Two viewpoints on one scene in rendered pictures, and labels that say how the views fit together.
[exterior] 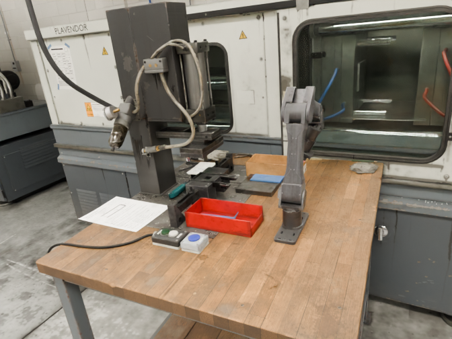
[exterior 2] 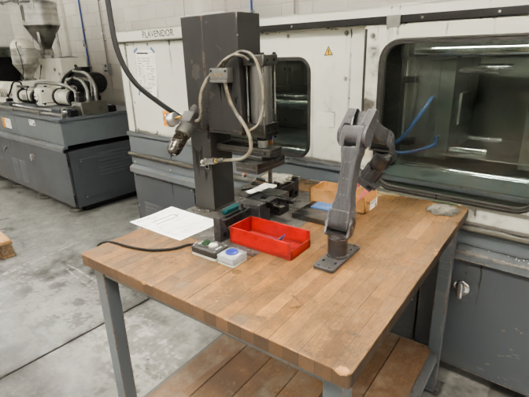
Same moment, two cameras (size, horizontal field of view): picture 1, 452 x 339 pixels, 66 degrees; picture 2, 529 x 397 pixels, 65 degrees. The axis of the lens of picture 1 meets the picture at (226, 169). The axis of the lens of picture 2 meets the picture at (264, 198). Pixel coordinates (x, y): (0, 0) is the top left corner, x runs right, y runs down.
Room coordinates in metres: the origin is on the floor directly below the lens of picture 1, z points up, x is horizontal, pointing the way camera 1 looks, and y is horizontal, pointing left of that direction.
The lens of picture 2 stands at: (-0.16, -0.17, 1.52)
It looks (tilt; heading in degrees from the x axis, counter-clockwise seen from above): 20 degrees down; 9
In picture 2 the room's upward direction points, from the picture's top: 2 degrees counter-clockwise
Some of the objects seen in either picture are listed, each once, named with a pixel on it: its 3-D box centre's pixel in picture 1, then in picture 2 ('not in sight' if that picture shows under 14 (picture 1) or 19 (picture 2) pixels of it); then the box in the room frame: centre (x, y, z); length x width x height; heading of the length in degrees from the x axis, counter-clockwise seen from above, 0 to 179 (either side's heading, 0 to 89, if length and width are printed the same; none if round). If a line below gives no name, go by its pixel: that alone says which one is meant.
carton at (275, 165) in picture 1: (276, 167); (343, 197); (1.51, -0.23, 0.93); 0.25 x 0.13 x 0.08; 63
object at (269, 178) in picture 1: (268, 175); (331, 204); (1.41, -0.18, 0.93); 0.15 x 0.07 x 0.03; 64
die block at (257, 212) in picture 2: (209, 186); (264, 207); (1.35, 0.08, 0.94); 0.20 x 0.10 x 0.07; 153
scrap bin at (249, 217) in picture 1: (224, 216); (269, 236); (1.10, 0.02, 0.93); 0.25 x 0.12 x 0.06; 63
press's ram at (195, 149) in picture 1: (183, 120); (245, 135); (1.37, 0.15, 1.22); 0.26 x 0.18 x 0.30; 63
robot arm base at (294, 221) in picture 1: (292, 217); (338, 246); (1.02, -0.20, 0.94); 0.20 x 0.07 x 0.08; 153
